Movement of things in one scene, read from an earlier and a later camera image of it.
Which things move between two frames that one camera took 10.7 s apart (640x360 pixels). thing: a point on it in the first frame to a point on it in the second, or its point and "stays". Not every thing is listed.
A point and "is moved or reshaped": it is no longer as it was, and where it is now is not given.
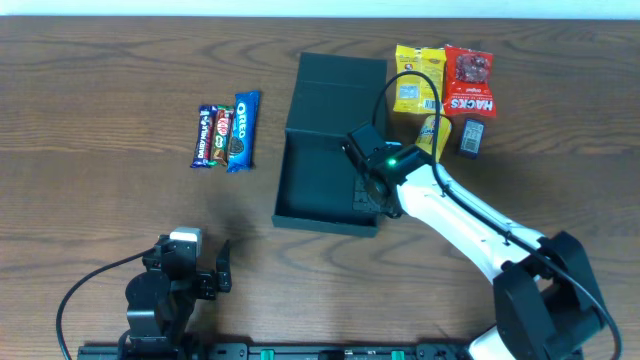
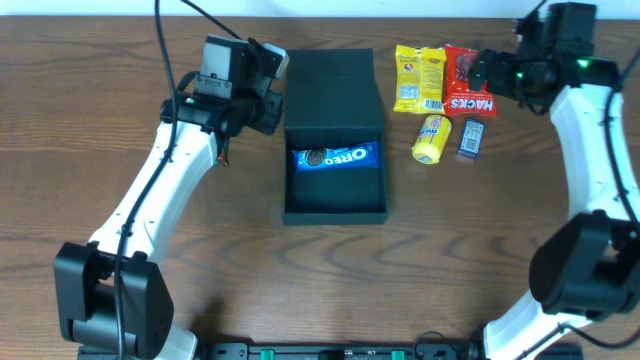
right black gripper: [364, 195] to [478, 70]
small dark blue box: [472, 138] stays
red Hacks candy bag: [469, 82] stays
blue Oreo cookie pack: [244, 119] to [364, 155]
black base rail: [277, 351] stays
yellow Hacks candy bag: [413, 92] stays
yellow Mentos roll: [425, 135] stays
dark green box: [327, 96] is moved or reshaped
